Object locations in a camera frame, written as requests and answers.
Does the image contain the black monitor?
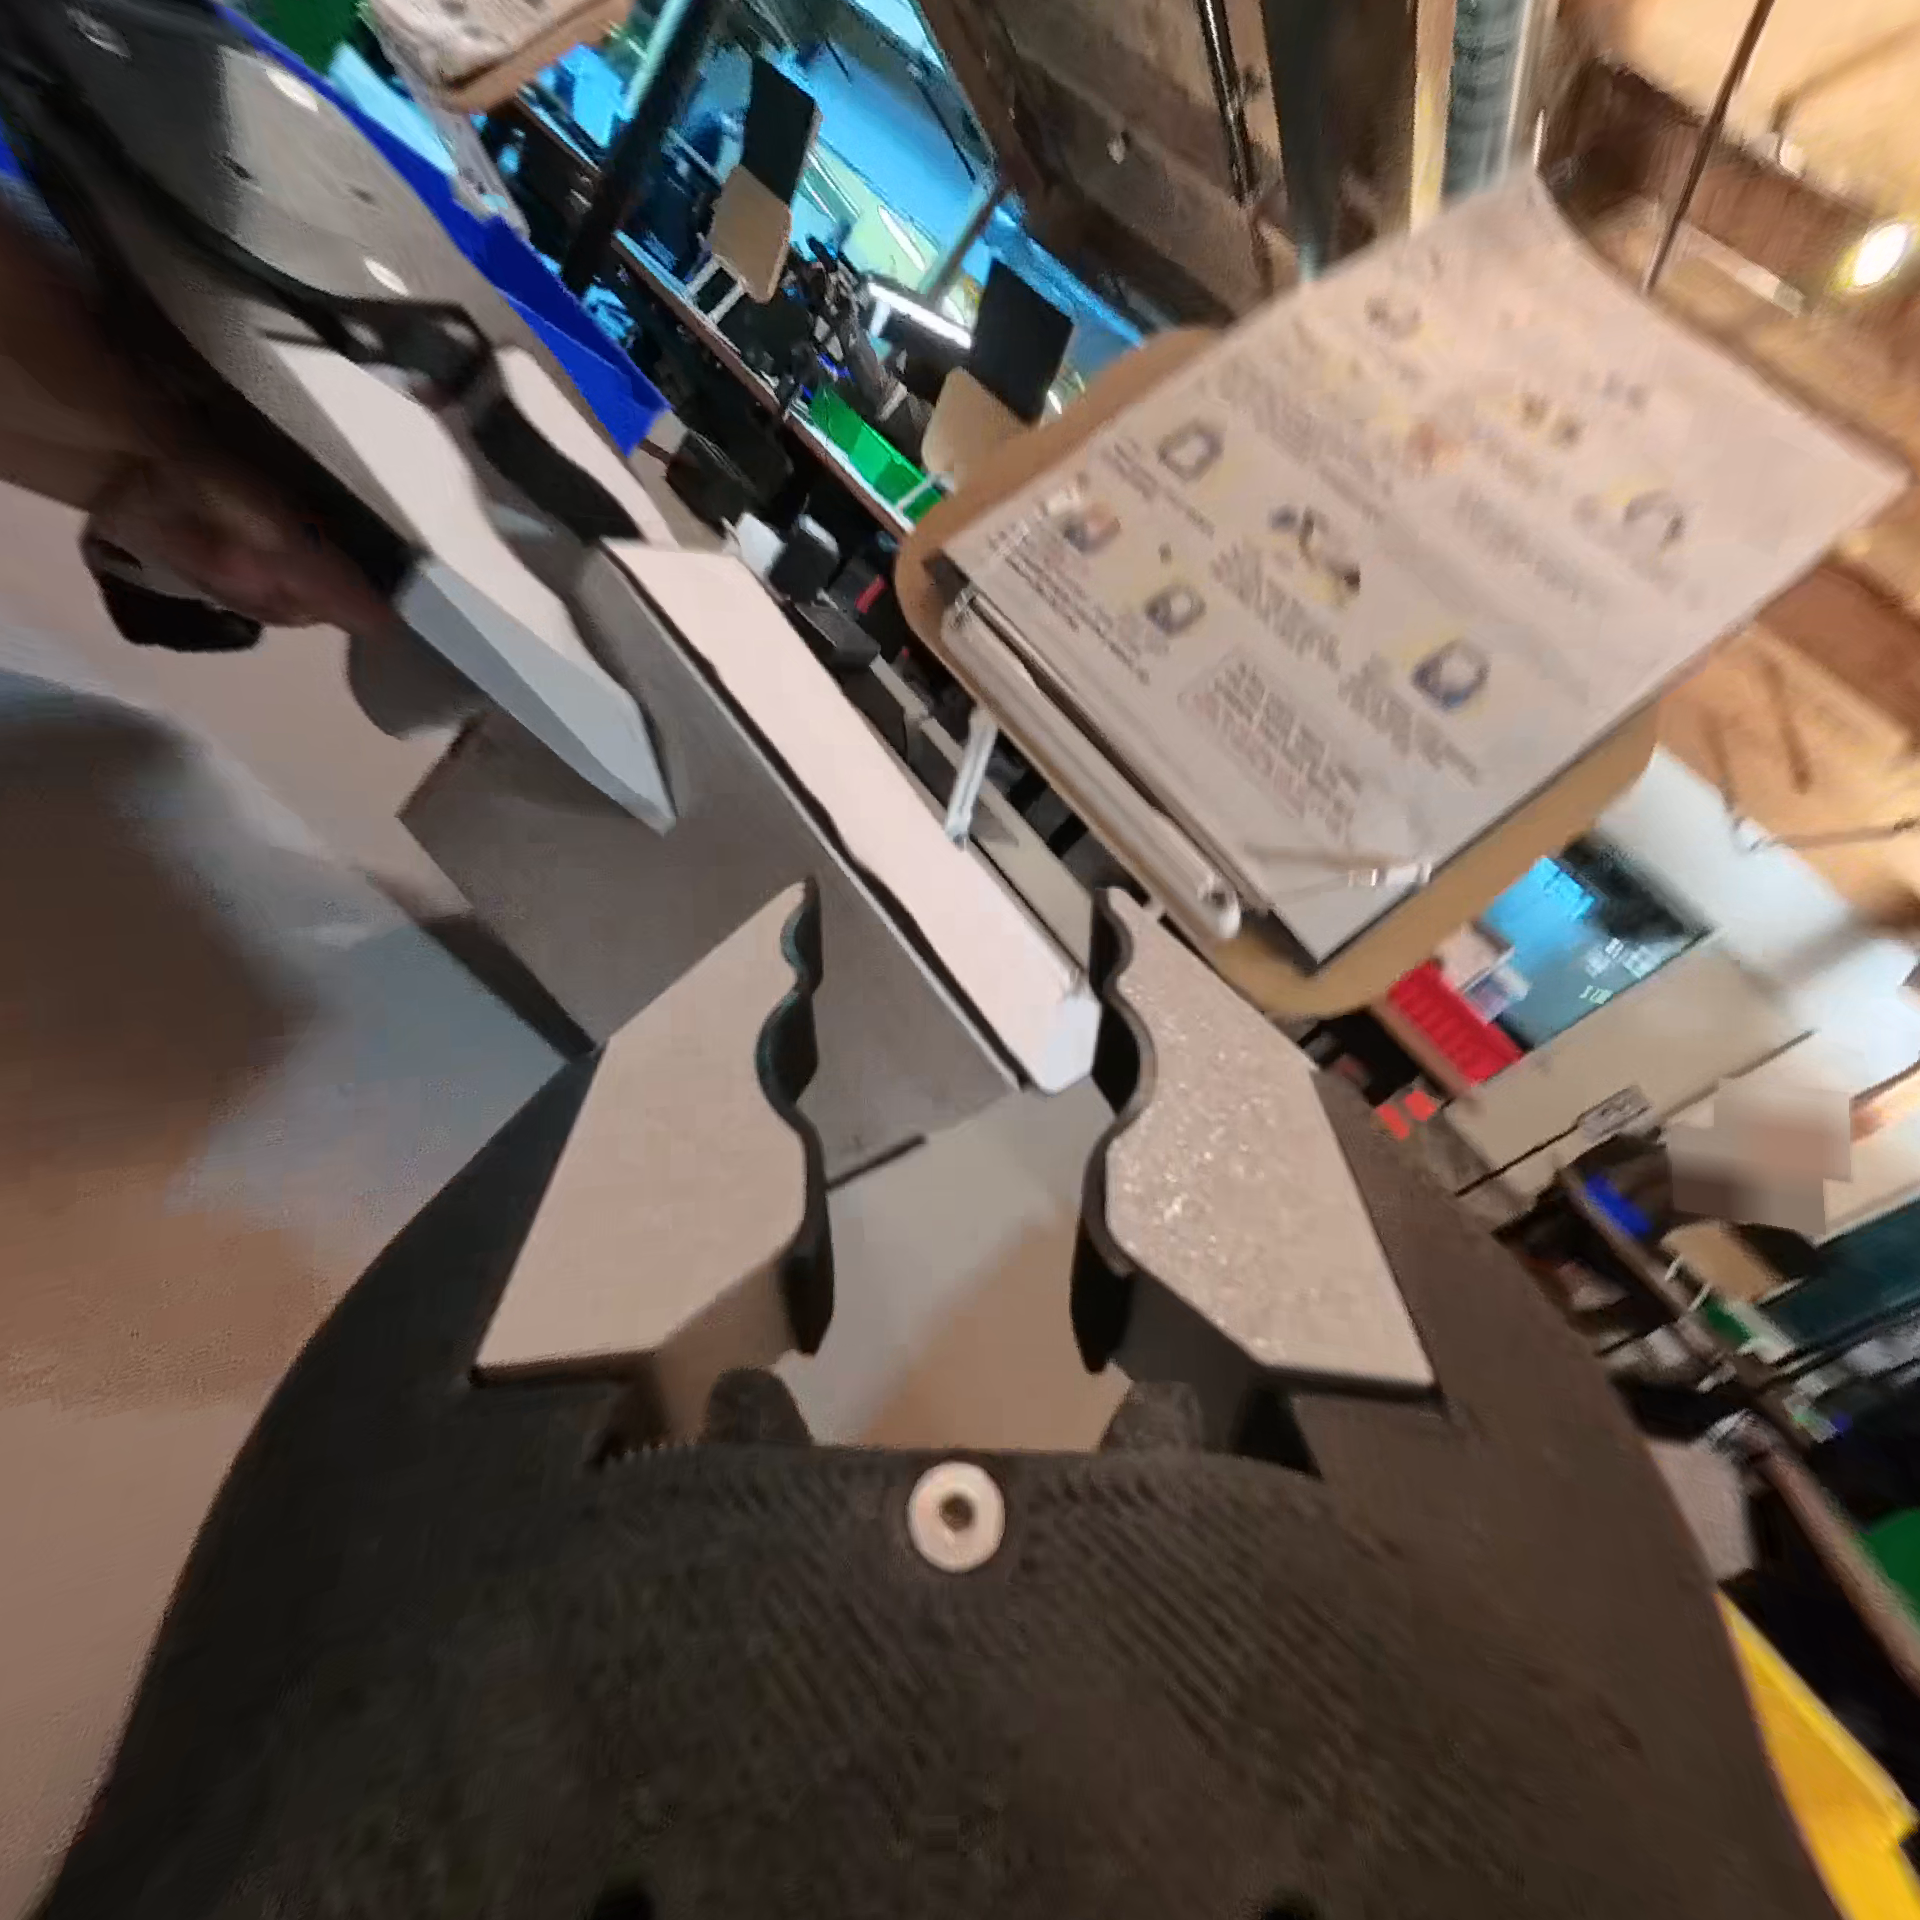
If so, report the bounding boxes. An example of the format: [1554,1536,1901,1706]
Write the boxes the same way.
[739,57,823,197]
[968,258,1077,425]

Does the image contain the blue plastic bin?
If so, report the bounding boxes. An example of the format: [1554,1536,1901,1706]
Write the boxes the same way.
[224,0,671,452]

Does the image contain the small wooden board stand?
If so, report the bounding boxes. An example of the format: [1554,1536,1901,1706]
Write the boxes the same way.
[704,164,797,306]
[919,369,1037,485]

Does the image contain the lit computer screen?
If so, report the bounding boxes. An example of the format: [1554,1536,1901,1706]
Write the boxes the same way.
[1477,848,1712,1051]

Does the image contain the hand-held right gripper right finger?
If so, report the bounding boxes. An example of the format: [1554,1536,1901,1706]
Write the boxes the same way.
[1068,884,1443,1427]

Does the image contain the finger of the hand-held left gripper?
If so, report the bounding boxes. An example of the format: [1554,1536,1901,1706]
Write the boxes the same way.
[264,342,681,837]
[451,348,681,548]

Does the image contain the grey desk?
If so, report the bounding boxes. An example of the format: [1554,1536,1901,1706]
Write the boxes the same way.
[0,481,1144,1906]

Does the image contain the person's left hand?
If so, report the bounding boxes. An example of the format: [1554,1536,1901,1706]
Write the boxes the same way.
[0,211,408,634]

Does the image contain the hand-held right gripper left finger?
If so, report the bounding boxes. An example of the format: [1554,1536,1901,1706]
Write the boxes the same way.
[473,882,837,1445]

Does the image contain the red plastic bin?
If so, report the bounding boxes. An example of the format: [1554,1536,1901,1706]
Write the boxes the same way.
[1387,961,1528,1085]

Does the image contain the green plastic bin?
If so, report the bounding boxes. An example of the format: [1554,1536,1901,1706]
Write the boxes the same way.
[810,386,944,518]

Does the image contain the printed instruction sheet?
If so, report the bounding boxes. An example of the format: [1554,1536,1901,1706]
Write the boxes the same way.
[944,171,1911,962]

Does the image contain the white cardboard mailer box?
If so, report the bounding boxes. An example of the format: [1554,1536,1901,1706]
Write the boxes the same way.
[399,540,1104,1186]

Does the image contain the yellow plastic bin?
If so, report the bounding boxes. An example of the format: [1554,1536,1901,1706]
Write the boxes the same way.
[1716,1594,1920,1920]

